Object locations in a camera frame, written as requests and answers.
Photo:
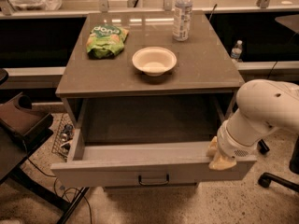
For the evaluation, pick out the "black office chair caster leg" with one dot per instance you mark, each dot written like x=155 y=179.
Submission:
x=266 y=179

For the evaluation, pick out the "green chip bag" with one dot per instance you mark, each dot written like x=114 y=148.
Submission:
x=106 y=41

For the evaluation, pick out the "white paper bowl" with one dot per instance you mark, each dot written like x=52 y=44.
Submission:
x=154 y=61

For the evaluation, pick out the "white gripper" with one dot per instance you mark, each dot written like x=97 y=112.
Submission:
x=231 y=146

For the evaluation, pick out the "small water bottle behind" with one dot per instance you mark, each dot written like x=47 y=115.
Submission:
x=237 y=51

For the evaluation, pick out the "wire basket with clutter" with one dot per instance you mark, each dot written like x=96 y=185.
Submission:
x=64 y=137

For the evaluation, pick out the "grey top drawer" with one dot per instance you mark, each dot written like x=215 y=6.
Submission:
x=145 y=142

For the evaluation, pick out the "dark brown chair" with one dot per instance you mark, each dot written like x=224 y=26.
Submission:
x=23 y=131

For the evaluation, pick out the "black stand leg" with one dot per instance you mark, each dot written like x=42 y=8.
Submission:
x=264 y=148

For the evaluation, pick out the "grey drawer cabinet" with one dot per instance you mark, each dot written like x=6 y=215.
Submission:
x=203 y=66

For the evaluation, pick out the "clear water bottle on cabinet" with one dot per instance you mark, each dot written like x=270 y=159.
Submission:
x=182 y=19

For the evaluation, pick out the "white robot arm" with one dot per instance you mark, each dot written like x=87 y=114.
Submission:
x=264 y=106

